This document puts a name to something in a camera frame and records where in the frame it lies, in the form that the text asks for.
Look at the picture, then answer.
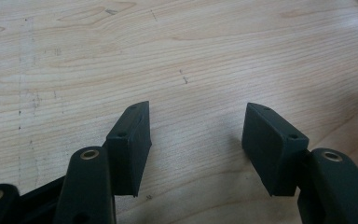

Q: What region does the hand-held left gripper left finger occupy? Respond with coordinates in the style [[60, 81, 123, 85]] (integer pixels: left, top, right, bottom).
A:
[[102, 100, 153, 198]]

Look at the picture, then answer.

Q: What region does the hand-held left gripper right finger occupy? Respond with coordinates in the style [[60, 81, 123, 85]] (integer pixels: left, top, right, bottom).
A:
[[241, 102, 310, 198]]

